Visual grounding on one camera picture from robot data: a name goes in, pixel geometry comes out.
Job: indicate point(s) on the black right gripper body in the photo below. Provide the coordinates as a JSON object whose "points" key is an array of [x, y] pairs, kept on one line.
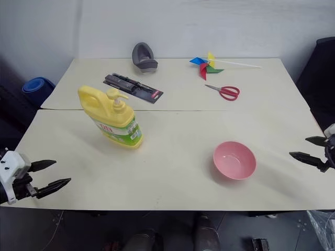
{"points": [[331, 155]]}

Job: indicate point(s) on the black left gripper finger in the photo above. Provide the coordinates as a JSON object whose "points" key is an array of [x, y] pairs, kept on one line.
{"points": [[42, 165], [52, 187]]}

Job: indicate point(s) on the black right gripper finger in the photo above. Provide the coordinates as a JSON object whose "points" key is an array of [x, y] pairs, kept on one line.
{"points": [[310, 158], [317, 140]]}

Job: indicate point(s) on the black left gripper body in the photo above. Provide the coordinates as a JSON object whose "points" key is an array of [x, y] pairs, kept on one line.
{"points": [[23, 188]]}

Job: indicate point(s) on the pink plastic bowl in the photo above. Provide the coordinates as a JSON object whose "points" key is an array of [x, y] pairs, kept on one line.
{"points": [[234, 163]]}

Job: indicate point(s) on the yellow pump soap bottle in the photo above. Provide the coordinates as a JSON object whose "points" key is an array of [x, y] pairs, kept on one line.
{"points": [[115, 120]]}

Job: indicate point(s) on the black cloth bundle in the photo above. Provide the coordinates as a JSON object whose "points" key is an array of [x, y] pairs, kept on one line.
{"points": [[15, 112]]}

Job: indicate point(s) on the black office chair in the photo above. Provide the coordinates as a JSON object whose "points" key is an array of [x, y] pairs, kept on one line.
{"points": [[318, 73]]}

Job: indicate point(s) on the clear plastic bag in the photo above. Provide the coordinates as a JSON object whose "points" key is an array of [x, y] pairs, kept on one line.
{"points": [[323, 227]]}

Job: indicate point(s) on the blue rolled mat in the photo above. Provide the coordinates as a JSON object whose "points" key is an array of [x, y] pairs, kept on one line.
{"points": [[36, 87]]}

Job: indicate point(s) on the small black box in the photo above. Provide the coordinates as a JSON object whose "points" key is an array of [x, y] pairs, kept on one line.
{"points": [[261, 244]]}

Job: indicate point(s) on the dark rounded shape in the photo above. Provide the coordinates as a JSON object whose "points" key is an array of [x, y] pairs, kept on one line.
{"points": [[206, 232], [144, 241]]}

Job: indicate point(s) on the black carded pen pack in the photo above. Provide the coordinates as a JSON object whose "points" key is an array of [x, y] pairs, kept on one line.
{"points": [[132, 87]]}

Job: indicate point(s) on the colourful paper pinwheel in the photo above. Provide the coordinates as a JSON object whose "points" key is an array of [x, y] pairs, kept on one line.
{"points": [[206, 66]]}

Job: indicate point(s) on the dark grey plastic holder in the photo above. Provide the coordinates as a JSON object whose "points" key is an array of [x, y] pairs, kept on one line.
{"points": [[143, 58]]}

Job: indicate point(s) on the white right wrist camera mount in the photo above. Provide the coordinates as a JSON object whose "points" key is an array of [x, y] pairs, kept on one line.
{"points": [[330, 130]]}

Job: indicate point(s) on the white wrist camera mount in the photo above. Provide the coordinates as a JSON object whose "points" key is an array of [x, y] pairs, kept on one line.
{"points": [[11, 167], [330, 130]]}

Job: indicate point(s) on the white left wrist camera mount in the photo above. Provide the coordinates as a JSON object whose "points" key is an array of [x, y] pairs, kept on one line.
{"points": [[11, 167]]}

